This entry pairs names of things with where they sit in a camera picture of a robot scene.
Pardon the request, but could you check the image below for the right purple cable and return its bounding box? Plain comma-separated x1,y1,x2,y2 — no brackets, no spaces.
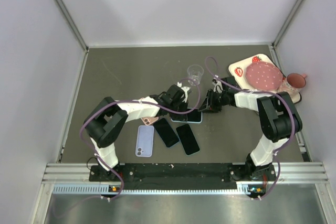
204,56,296,200

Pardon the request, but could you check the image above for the pink floral mug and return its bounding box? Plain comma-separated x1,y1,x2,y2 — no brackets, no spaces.
277,73,307,99

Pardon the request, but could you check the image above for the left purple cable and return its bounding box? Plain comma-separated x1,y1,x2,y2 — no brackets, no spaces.
52,78,202,218

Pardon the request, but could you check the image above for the black phone middle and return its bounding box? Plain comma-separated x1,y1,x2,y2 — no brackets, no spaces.
176,124,200,156

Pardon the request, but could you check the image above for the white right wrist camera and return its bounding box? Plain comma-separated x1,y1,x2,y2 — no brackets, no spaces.
212,75,223,94

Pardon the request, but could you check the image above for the grey slotted cable duct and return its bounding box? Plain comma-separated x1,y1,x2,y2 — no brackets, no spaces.
52,183,256,195

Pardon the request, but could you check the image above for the pink polka dot plate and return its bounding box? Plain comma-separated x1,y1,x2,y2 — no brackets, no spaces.
245,61,283,91

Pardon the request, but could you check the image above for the clear plastic cup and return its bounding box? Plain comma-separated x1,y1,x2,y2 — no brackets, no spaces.
187,65,204,86

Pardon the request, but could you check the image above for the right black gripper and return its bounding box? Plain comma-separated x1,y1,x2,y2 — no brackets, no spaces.
198,89,228,113

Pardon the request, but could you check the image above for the black phone white edge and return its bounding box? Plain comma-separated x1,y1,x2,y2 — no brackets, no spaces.
186,109,203,123

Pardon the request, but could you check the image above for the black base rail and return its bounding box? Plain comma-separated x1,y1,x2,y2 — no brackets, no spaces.
89,163,276,190

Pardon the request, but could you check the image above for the strawberry pattern tray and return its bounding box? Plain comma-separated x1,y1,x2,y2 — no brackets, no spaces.
227,53,302,104

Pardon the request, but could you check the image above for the lavender phone case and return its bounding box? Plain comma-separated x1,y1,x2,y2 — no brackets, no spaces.
135,125,154,157

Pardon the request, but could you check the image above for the purple cable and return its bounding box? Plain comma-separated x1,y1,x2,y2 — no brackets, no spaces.
204,56,296,200
52,78,202,218

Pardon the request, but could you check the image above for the pink phone case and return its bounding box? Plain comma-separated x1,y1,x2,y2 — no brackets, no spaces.
141,117,159,126

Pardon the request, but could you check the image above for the light blue phone case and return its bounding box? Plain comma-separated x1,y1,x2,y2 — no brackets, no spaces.
171,109,203,124

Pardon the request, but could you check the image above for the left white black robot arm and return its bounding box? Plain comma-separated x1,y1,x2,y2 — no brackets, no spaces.
79,82,190,180

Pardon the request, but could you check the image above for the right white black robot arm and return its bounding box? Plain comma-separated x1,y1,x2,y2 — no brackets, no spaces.
199,77,302,181

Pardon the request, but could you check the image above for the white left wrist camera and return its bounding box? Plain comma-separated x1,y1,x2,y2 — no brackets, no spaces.
177,82,190,100

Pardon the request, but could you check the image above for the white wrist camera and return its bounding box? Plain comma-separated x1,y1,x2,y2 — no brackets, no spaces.
212,75,223,94
177,82,190,100

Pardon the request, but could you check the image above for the black phone blue edge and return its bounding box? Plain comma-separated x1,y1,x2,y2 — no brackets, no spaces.
153,118,180,148

